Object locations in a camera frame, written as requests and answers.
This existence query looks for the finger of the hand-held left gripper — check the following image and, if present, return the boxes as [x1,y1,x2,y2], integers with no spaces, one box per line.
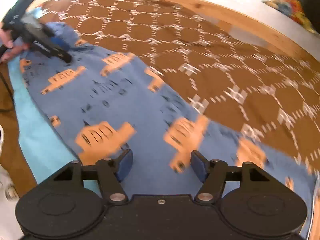
[32,28,73,63]

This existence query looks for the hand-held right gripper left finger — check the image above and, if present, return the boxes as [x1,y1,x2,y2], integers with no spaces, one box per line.
[53,149,134,204]

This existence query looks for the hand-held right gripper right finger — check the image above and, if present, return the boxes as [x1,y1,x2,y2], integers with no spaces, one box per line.
[190,150,271,204]

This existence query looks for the blue printed pants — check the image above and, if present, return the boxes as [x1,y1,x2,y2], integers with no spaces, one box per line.
[19,21,316,240]

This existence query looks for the person's left hand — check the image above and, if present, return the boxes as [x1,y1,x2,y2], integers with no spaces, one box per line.
[0,27,34,62]

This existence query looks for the brown patterned blanket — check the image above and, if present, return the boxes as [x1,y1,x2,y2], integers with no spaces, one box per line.
[32,0,320,177]

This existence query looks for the wooden bed frame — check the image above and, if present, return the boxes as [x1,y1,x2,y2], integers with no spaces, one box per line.
[125,0,320,64]

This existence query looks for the colourful landscape wall poster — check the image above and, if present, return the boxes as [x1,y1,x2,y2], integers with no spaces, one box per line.
[261,0,318,33]

